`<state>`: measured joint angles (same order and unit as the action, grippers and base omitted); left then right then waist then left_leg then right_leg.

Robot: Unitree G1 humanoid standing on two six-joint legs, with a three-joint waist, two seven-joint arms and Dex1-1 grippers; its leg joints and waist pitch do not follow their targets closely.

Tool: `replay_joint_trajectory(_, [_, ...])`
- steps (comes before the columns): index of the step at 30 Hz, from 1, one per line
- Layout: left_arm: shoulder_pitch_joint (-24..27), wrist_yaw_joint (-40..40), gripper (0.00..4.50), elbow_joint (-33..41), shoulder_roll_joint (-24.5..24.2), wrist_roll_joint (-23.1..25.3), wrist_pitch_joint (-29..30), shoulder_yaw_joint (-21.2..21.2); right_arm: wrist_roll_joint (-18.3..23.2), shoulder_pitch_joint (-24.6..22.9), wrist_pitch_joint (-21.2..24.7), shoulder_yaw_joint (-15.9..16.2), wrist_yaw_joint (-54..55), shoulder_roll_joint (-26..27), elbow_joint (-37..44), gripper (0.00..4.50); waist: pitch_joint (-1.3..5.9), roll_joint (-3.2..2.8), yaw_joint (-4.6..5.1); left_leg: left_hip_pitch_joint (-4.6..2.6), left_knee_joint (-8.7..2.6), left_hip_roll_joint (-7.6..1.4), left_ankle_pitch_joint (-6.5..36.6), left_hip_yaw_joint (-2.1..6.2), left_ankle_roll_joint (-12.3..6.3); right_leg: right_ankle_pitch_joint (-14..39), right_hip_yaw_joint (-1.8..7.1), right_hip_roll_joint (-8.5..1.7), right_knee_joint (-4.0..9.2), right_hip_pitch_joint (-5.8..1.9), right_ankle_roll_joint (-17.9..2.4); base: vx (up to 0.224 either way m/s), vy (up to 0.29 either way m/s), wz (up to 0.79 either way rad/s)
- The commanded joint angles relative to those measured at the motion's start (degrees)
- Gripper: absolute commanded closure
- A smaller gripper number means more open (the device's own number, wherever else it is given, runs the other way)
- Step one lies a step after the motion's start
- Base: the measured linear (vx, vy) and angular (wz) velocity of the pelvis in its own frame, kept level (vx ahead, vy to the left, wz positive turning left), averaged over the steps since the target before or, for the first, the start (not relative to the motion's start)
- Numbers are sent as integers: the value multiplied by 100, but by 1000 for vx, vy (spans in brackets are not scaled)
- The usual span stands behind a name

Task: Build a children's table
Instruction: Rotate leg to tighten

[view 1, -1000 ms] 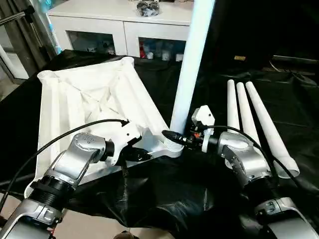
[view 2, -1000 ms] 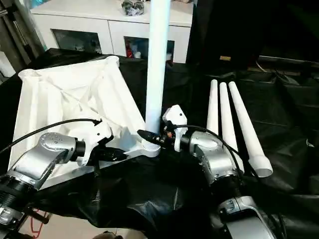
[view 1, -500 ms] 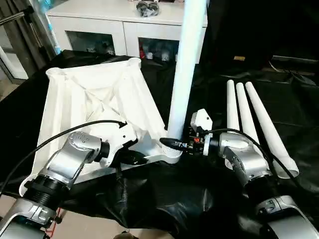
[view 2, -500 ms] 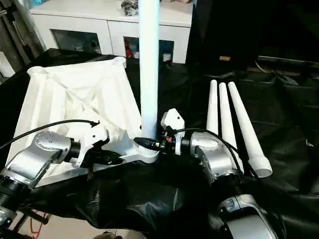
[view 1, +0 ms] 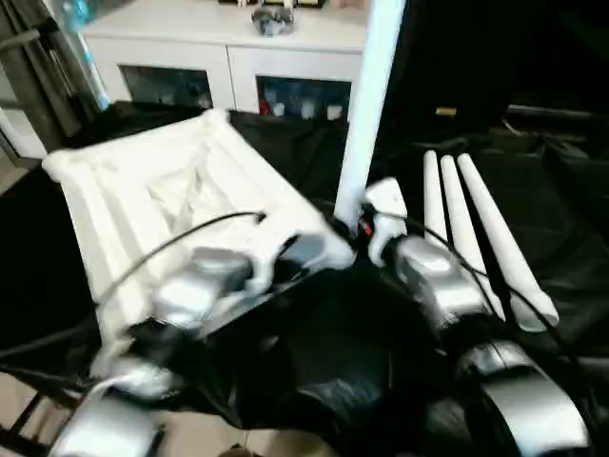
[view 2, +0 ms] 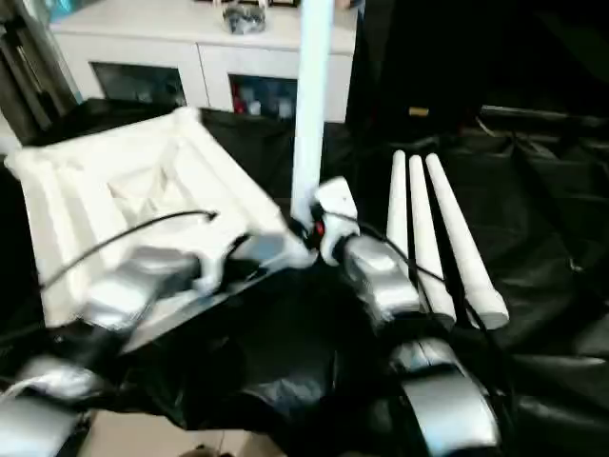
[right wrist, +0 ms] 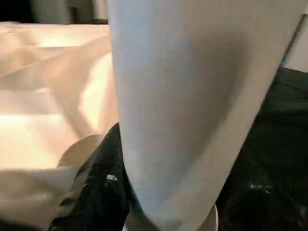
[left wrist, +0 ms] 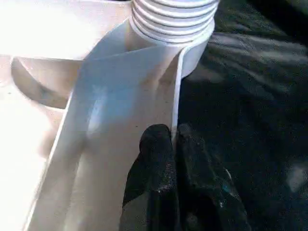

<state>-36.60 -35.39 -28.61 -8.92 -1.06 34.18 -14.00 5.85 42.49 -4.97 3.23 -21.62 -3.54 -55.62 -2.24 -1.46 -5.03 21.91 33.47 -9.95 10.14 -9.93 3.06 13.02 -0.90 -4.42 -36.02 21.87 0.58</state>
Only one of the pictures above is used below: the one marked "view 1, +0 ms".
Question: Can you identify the blue white wrapped roll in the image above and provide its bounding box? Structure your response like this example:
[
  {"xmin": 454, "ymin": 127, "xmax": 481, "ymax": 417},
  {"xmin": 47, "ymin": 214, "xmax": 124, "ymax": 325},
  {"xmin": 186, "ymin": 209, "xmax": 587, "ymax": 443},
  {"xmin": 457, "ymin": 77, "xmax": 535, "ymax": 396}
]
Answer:
[{"xmin": 55, "ymin": 0, "xmax": 111, "ymax": 109}]

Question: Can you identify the white plastic table leg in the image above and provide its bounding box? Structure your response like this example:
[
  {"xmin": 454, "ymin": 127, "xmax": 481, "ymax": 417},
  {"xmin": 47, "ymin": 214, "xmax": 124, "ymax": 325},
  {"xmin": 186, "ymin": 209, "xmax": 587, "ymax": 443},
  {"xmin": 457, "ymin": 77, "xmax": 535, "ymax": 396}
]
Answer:
[
  {"xmin": 455, "ymin": 151, "xmax": 560, "ymax": 333},
  {"xmin": 331, "ymin": 0, "xmax": 407, "ymax": 230},
  {"xmin": 439, "ymin": 153, "xmax": 513, "ymax": 315},
  {"xmin": 422, "ymin": 149, "xmax": 506, "ymax": 321}
]

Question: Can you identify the black folding table frame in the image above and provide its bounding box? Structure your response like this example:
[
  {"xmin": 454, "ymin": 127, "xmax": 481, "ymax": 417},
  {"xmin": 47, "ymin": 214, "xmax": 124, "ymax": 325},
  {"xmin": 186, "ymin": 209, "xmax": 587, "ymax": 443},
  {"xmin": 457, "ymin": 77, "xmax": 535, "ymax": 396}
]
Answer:
[{"xmin": 0, "ymin": 374, "xmax": 73, "ymax": 457}]

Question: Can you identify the black backdrop cloth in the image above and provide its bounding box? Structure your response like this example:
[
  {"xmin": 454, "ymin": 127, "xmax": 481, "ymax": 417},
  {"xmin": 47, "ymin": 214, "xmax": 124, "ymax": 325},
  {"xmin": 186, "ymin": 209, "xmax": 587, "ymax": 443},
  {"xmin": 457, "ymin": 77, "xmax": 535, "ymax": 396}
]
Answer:
[{"xmin": 379, "ymin": 0, "xmax": 609, "ymax": 130}]

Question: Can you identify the grey curtain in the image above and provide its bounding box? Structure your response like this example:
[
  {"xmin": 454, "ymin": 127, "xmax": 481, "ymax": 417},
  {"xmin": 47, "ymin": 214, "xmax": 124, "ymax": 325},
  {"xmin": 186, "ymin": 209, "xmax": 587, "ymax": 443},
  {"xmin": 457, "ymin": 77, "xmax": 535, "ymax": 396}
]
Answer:
[{"xmin": 0, "ymin": 0, "xmax": 82, "ymax": 144}]

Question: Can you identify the white cabinet with glass doors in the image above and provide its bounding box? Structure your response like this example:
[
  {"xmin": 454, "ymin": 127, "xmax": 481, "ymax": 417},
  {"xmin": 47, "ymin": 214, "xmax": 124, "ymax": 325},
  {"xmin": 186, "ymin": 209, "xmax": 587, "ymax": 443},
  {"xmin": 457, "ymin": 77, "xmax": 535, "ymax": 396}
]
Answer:
[{"xmin": 82, "ymin": 0, "xmax": 378, "ymax": 116}]

